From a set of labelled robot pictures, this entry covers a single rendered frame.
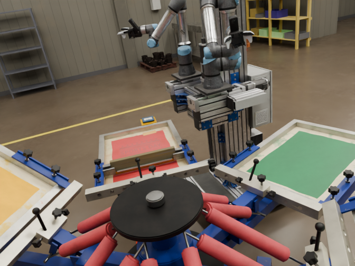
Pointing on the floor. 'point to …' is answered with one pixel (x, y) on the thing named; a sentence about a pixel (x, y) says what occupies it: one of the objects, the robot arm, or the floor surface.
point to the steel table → (195, 36)
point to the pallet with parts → (157, 62)
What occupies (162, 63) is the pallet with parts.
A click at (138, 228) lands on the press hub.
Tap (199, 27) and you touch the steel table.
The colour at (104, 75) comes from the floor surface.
